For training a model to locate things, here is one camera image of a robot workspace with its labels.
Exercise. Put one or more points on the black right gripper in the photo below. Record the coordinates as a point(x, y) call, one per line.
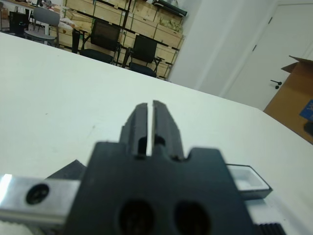
point(309, 128)

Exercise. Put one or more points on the black box lid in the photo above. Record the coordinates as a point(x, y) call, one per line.
point(71, 170)

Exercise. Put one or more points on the wooden crate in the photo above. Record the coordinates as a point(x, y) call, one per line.
point(80, 6)
point(168, 36)
point(141, 27)

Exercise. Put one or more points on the black mesh back chair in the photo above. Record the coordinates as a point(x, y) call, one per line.
point(105, 33)

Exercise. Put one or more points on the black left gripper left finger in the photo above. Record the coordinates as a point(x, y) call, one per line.
point(137, 127)

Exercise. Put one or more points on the black upright panel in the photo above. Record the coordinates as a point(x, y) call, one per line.
point(75, 40)

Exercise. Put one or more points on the black rolled mat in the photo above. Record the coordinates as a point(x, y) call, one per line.
point(171, 7)

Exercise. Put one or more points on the black padded chair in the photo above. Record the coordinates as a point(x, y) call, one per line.
point(145, 47)

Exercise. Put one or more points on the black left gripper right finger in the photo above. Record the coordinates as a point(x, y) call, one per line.
point(166, 127)

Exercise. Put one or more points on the black box with white insert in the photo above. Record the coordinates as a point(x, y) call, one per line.
point(244, 180)

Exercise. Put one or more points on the white door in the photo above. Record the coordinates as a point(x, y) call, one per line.
point(274, 49)

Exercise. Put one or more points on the brown cardboard box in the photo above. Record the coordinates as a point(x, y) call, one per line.
point(288, 102)

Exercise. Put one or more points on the black metal shelving rack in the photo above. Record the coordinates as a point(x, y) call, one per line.
point(126, 17)

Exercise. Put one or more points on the grey office chair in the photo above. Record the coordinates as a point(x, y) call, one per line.
point(46, 16)

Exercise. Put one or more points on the black computer tower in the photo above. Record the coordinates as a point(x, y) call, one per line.
point(17, 22)

